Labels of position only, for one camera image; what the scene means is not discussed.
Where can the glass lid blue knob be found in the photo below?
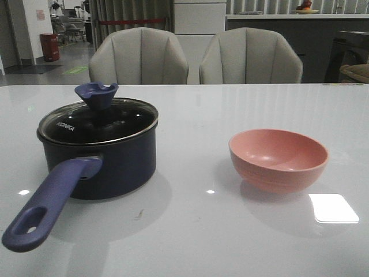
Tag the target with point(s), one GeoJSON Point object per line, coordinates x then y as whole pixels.
{"type": "Point", "coordinates": [98, 118]}

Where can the pink bowl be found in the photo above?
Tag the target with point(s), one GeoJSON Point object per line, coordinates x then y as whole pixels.
{"type": "Point", "coordinates": [277, 161]}

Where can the dark blue saucepan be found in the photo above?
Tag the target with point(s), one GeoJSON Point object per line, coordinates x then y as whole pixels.
{"type": "Point", "coordinates": [88, 172]}

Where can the left beige chair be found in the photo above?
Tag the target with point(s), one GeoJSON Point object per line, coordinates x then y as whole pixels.
{"type": "Point", "coordinates": [139, 56]}

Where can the beige chair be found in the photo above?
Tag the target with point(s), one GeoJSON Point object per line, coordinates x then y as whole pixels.
{"type": "Point", "coordinates": [250, 56]}
{"type": "Point", "coordinates": [139, 56]}

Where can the right beige chair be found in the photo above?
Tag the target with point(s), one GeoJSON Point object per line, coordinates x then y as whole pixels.
{"type": "Point", "coordinates": [250, 56]}

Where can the white drawer cabinet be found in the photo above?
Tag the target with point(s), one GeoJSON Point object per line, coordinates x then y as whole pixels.
{"type": "Point", "coordinates": [195, 23]}

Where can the red barrier belt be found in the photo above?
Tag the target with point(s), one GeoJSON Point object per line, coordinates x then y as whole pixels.
{"type": "Point", "coordinates": [131, 22]}

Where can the red trash bin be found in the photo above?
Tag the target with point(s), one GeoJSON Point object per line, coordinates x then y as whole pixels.
{"type": "Point", "coordinates": [49, 43]}

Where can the fruit plate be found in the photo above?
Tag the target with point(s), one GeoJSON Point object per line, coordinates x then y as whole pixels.
{"type": "Point", "coordinates": [305, 7]}

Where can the olive cushion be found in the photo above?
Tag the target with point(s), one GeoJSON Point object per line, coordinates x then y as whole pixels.
{"type": "Point", "coordinates": [355, 73]}

